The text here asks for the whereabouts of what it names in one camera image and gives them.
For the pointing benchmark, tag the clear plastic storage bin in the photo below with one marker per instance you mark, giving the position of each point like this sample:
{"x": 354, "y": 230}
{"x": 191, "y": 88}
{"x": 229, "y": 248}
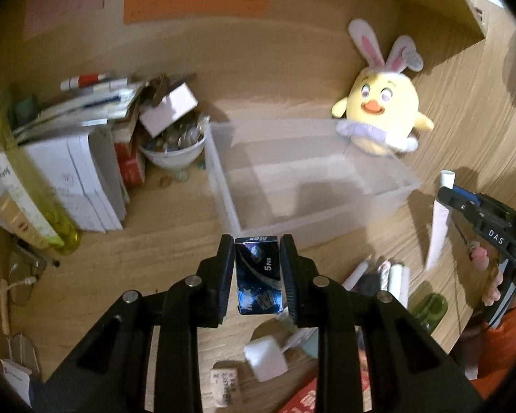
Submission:
{"x": 298, "y": 176}

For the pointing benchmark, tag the person's hand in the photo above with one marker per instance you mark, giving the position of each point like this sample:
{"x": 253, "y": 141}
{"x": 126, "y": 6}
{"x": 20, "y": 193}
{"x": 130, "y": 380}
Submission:
{"x": 491, "y": 292}

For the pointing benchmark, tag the white bowl of marbles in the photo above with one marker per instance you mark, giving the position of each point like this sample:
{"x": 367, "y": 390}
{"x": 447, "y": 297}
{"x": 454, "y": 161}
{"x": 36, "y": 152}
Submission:
{"x": 178, "y": 146}

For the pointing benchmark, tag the yellow green spray bottle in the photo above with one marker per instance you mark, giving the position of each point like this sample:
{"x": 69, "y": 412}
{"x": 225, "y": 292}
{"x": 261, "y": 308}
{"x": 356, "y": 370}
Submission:
{"x": 34, "y": 216}

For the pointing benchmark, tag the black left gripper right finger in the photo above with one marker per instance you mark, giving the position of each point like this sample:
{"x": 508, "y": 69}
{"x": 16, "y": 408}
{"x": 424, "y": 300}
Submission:
{"x": 408, "y": 370}

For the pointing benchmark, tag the red box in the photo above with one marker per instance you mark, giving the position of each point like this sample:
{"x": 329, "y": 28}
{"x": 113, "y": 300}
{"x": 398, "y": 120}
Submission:
{"x": 130, "y": 160}

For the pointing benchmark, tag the red white marker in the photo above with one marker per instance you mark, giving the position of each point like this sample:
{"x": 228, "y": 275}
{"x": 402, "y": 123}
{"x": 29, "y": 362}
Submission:
{"x": 82, "y": 81}

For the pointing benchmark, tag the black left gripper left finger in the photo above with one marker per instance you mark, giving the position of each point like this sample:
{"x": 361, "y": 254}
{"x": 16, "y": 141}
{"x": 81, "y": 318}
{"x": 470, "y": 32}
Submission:
{"x": 145, "y": 342}

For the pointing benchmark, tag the dark green bottle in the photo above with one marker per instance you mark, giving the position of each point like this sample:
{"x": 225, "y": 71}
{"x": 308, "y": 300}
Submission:
{"x": 430, "y": 311}

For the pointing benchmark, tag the yellow chick plush toy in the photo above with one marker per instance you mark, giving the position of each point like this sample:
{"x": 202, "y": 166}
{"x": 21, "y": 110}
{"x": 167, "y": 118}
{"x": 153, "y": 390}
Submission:
{"x": 382, "y": 108}

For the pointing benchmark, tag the stack of white papers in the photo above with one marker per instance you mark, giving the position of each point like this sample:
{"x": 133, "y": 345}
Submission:
{"x": 81, "y": 172}

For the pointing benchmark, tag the dark blue foil packet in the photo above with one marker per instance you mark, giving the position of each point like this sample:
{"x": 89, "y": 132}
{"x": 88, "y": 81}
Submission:
{"x": 259, "y": 284}

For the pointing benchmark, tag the white tube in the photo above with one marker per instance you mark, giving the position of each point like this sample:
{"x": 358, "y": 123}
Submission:
{"x": 439, "y": 224}

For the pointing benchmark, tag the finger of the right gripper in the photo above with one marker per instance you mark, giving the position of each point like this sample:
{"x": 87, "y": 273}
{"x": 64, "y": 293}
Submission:
{"x": 465, "y": 202}

